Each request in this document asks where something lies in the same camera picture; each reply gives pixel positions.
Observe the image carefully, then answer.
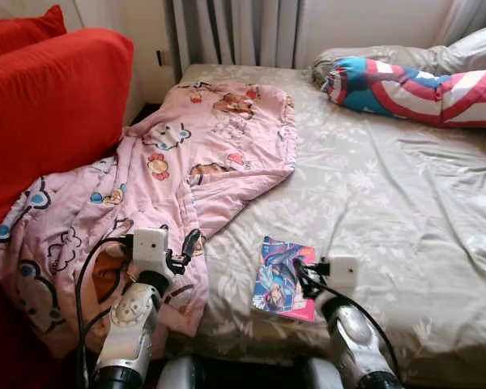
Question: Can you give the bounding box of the colourful anime comic book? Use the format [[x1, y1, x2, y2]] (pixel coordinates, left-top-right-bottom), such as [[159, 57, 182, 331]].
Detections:
[[251, 236, 321, 323]]

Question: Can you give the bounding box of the pink cartoon print blanket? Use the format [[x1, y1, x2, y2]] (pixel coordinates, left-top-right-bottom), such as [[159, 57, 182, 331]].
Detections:
[[0, 79, 299, 357]]

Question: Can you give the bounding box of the grey right robot leg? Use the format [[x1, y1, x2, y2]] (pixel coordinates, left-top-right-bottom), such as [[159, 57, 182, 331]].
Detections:
[[302, 357, 345, 389]]

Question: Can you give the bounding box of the bed with grey floral sheet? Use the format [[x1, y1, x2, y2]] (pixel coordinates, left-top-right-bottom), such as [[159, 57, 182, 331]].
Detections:
[[166, 63, 486, 388]]

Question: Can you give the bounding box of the red white blue bolster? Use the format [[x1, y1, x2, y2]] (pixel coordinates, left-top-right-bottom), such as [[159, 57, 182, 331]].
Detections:
[[322, 55, 486, 129]]

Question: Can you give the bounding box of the grey curtain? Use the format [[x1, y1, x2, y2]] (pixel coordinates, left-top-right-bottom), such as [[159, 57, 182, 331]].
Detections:
[[441, 0, 486, 48], [172, 0, 302, 70]]

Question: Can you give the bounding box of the crumpled grey floral pillow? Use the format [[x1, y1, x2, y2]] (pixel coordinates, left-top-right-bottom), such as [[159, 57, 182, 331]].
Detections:
[[312, 24, 486, 86]]

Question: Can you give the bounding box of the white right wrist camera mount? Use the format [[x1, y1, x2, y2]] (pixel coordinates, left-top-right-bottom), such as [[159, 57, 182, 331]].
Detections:
[[326, 256, 360, 299]]

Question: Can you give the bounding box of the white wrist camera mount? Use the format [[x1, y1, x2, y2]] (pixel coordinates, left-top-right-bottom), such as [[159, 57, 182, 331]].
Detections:
[[326, 256, 360, 299], [131, 227, 171, 276]]

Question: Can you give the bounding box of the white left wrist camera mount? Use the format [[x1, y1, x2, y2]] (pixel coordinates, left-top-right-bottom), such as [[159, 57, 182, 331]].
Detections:
[[131, 227, 171, 276]]

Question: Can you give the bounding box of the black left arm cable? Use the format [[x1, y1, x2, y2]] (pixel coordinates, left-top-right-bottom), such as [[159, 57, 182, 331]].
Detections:
[[73, 235, 134, 389]]

